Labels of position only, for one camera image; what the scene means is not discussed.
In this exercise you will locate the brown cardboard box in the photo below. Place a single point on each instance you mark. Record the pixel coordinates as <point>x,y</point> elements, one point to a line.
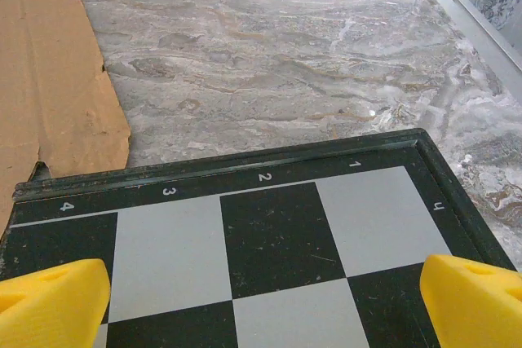
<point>53,79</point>

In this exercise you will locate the black and grey chessboard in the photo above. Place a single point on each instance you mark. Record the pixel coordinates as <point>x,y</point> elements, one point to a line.
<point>277,250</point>

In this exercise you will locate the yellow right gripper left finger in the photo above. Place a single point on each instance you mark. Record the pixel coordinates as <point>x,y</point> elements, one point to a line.
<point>49,303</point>

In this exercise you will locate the aluminium extrusion frame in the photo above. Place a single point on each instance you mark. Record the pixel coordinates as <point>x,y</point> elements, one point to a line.
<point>469,10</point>

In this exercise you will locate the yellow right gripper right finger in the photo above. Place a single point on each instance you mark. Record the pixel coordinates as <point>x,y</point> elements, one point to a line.
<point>477,307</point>

